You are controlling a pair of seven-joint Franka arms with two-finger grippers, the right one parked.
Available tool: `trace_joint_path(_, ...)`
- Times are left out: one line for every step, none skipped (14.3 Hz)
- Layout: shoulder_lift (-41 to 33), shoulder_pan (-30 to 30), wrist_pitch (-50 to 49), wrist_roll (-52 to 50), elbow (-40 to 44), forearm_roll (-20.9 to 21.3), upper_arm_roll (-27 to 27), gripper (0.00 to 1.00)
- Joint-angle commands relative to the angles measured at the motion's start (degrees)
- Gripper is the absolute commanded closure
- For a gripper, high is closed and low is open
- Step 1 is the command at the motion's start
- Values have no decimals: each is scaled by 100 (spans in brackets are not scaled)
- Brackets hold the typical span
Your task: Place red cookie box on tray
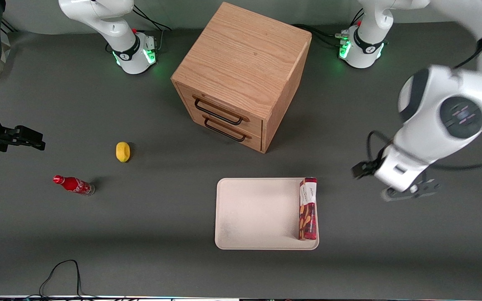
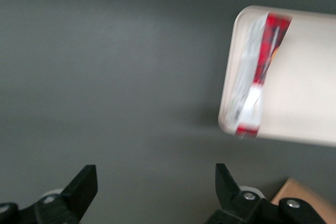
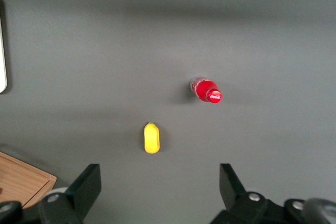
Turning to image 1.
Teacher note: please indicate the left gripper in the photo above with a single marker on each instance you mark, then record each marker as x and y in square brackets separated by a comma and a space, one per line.
[363, 168]

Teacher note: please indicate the red cookie box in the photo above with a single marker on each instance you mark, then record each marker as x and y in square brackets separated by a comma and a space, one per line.
[308, 209]

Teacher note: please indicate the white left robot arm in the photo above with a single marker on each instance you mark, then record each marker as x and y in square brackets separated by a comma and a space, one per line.
[454, 113]

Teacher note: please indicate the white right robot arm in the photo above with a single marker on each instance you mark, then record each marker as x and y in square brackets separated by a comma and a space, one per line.
[111, 29]

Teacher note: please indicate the beige plastic tray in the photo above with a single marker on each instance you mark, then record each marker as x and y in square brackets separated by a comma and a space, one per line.
[257, 213]

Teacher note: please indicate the red cola bottle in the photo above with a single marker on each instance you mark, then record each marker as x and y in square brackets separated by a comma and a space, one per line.
[73, 184]

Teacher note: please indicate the yellow lemon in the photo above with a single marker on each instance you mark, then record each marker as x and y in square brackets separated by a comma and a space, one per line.
[123, 151]

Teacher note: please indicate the wooden drawer cabinet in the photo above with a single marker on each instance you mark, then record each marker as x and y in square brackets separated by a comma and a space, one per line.
[245, 54]

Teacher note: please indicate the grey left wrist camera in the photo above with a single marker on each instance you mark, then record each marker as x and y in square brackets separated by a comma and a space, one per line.
[416, 191]

